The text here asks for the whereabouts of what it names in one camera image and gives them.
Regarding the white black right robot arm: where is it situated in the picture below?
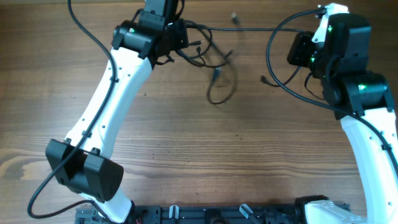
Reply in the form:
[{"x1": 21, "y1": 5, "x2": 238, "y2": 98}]
[{"x1": 287, "y1": 3, "x2": 397, "y2": 223}]

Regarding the black cable with USB plug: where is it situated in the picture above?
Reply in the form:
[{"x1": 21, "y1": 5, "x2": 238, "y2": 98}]
[{"x1": 206, "y1": 49, "x2": 239, "y2": 105}]

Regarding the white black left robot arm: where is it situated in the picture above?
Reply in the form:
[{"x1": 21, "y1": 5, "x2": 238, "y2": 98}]
[{"x1": 45, "y1": 0, "x2": 188, "y2": 223}]

